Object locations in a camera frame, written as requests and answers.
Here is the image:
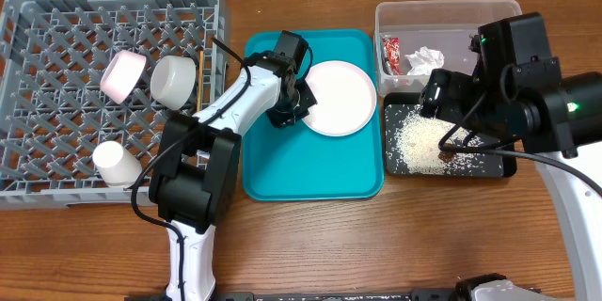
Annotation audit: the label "red snack wrapper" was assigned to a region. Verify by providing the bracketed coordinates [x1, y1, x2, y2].
[382, 36, 403, 76]

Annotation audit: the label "small pink saucer plate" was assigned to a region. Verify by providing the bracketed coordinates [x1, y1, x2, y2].
[100, 51, 146, 104]

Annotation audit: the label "teal plastic tray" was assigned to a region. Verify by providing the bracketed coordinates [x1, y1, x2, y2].
[242, 29, 385, 202]

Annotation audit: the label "white ceramic cup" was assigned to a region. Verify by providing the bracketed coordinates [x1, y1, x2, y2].
[92, 141, 142, 187]

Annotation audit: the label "brown food scrap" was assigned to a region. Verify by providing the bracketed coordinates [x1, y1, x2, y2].
[438, 151, 453, 163]

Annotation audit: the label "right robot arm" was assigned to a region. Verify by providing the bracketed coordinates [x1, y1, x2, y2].
[420, 66, 601, 300]

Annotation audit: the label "grey-green ceramic bowl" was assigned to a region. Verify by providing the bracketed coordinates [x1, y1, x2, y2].
[150, 55, 197, 110]

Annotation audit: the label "large white round plate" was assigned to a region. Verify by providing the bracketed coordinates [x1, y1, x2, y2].
[303, 60, 377, 137]

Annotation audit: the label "wooden chopstick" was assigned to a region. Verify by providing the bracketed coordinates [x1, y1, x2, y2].
[196, 49, 205, 111]

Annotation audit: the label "white rice grains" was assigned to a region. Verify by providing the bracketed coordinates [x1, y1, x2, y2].
[386, 103, 493, 176]

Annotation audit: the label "black rectangular tray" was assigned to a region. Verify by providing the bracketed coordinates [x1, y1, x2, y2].
[383, 91, 518, 179]

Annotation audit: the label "grey plastic dish rack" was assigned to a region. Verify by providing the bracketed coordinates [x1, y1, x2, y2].
[1, 0, 230, 210]

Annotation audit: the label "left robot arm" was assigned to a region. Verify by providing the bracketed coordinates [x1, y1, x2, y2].
[149, 47, 316, 300]

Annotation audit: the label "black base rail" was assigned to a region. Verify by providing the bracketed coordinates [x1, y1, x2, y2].
[124, 272, 565, 301]

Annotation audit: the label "clear plastic waste bin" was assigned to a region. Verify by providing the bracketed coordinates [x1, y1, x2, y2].
[373, 0, 522, 97]

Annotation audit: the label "white napkin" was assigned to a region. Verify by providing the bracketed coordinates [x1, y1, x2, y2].
[405, 46, 445, 76]

